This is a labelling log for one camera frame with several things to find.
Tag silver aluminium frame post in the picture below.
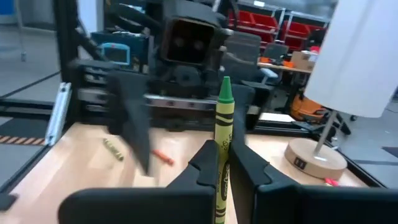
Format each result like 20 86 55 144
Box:
45 82 72 147

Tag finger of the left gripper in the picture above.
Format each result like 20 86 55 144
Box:
231 83 274 147
107 70 153 175

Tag orange bag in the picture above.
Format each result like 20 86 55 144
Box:
290 93 330 122

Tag striped hazard floor tape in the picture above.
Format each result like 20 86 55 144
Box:
0 135 46 146

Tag white shade table lamp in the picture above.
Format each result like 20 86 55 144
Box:
284 0 398 180

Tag blue framed small monitor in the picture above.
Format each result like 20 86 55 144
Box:
99 42 131 66

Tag black rail clamp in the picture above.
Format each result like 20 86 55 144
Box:
0 192 19 212

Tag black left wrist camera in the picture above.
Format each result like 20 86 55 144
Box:
160 17 220 67

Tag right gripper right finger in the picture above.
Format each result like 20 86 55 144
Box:
229 141 301 224

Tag yellow green crayon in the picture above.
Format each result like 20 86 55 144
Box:
213 76 236 224

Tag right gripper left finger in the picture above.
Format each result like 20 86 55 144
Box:
166 139 220 192

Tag red storage bin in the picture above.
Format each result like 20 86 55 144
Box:
228 9 254 27
281 20 312 39
250 12 279 32

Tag dark office chair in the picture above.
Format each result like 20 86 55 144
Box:
264 42 290 63

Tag cardboard box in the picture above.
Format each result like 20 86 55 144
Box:
290 50 318 72

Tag black frame upright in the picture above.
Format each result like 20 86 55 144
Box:
53 0 108 83

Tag orange crayon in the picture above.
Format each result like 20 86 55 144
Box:
151 149 175 167

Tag grey office chair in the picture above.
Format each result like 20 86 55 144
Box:
222 30 279 91

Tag wooden desk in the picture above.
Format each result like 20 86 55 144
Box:
257 61 313 75

